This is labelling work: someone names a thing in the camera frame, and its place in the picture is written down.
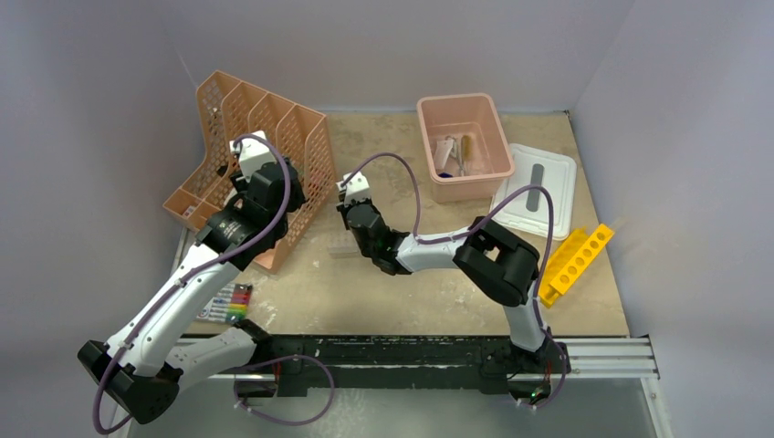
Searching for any clear plastic well plate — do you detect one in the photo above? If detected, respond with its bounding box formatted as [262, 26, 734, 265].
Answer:
[327, 240, 361, 258]

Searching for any clay triangle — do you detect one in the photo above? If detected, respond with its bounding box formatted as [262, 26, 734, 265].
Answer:
[433, 137, 455, 173]

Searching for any brown bristle tube brush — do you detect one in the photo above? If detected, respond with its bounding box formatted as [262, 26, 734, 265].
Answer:
[459, 135, 472, 175]

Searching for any white plastic bin lid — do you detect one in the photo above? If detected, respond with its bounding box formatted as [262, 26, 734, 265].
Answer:
[490, 143, 578, 241]

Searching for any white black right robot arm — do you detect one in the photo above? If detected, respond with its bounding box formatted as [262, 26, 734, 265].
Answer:
[336, 200, 570, 371]

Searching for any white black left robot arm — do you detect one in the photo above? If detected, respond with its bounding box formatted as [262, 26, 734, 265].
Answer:
[78, 157, 306, 435]

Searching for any pink plastic bin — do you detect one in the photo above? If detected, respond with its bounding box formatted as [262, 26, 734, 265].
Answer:
[416, 93, 515, 203]

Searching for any colored marker pack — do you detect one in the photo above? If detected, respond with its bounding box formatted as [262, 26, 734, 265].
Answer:
[195, 284, 253, 324]

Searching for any orange perforated file organizer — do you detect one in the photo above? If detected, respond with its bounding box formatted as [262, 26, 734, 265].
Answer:
[163, 70, 336, 274]

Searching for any yellow test tube rack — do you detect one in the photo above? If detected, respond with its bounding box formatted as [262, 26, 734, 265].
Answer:
[539, 224, 615, 308]

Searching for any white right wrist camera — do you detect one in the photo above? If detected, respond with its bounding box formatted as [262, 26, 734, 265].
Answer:
[336, 172, 371, 205]

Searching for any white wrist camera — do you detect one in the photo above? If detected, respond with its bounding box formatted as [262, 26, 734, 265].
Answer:
[336, 172, 371, 205]
[229, 138, 276, 181]

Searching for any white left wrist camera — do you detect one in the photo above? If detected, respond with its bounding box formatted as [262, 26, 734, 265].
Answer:
[229, 138, 276, 181]

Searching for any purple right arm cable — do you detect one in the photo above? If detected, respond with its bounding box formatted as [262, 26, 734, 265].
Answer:
[341, 151, 572, 412]

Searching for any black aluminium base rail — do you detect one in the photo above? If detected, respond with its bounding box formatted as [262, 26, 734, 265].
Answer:
[120, 332, 660, 401]

